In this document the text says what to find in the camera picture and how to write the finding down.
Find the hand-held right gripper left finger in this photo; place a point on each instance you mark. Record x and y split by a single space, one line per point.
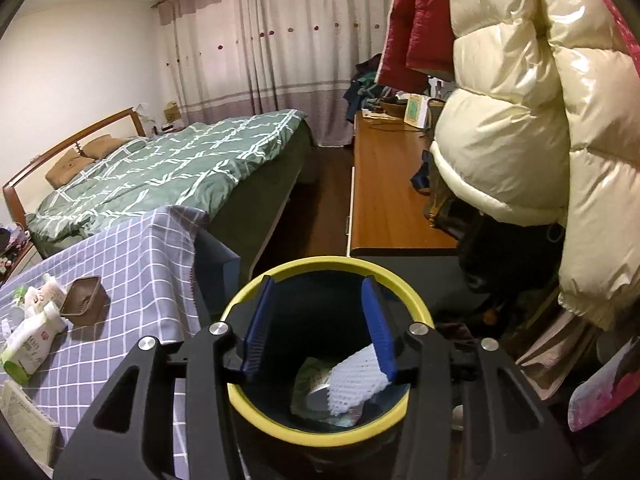
257 330

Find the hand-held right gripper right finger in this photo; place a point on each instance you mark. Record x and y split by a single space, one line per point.
380 330

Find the white foam fruit net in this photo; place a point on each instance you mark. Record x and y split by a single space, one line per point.
350 380

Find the yellow-rimmed black trash bin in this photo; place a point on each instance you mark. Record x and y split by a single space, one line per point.
320 310

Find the small brown plastic basket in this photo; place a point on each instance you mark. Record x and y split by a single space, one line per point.
85 301

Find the green and white toothpick jar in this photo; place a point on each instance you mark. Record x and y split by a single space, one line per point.
32 345

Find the green crumpled wrapper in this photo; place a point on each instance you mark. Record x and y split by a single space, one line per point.
309 375

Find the grey storage box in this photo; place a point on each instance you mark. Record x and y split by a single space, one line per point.
215 265

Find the silver foil lid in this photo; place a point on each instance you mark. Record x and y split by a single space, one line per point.
317 404

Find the wooden cabinet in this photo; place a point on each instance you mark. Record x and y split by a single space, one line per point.
385 185

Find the black bag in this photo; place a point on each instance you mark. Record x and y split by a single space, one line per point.
505 255

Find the beige cloth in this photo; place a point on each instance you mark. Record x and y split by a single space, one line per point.
555 350

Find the bed with green duvet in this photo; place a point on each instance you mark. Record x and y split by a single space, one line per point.
175 160

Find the small white bottle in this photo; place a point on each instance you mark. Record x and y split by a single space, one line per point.
47 294

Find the green and white tissue box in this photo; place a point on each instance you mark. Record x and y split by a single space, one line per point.
416 110

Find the pink patterned bag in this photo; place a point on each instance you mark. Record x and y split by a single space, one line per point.
605 390

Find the small cardboard box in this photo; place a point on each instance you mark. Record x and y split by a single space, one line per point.
171 111

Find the brown pillow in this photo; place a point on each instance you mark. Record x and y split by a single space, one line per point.
67 166
105 145

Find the pile of dark clothes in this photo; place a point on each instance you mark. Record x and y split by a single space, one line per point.
365 85

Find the bed with green plaid cover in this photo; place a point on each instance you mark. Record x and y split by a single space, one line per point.
65 140

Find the cream puffer jacket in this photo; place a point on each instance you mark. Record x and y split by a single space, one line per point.
540 110

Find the pink and white curtain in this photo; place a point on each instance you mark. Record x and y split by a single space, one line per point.
280 50

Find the red padded jacket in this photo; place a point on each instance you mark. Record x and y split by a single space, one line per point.
415 25

